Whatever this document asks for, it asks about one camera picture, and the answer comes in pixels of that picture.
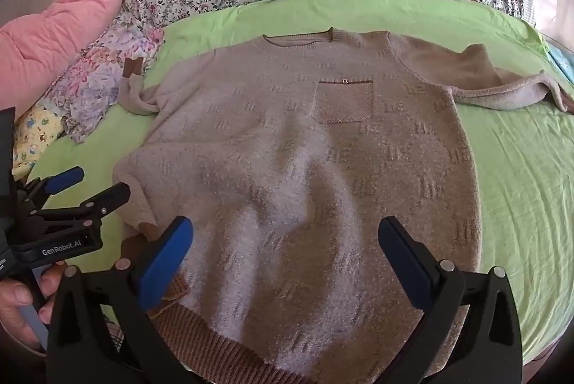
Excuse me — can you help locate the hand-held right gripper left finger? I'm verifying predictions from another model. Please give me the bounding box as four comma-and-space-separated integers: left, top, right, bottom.
46, 216, 211, 384

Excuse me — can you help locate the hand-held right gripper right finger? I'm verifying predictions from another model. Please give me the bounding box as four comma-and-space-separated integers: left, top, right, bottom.
377, 216, 523, 384

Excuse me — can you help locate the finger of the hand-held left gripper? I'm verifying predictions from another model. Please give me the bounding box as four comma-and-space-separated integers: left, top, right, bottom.
31, 182, 132, 232
18, 166, 86, 208

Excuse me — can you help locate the beige knitted sweater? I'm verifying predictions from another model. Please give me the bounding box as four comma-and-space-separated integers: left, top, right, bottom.
112, 27, 574, 382

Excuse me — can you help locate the person's left hand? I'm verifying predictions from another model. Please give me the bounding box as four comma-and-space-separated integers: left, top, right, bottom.
0, 261, 68, 354

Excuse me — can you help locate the yellow cartoon print cloth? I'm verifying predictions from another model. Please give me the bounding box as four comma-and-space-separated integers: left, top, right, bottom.
13, 101, 68, 181

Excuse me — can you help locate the pastel floral cloth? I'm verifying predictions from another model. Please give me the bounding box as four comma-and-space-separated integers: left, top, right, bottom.
47, 14, 166, 143

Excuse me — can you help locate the pink quilt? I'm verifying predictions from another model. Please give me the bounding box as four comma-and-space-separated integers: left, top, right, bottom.
0, 0, 146, 118

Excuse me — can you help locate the green bed sheet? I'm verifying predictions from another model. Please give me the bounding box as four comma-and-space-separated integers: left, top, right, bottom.
27, 0, 574, 367

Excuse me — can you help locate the light blue cloth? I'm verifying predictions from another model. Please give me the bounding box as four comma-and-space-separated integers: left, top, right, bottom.
549, 43, 574, 82

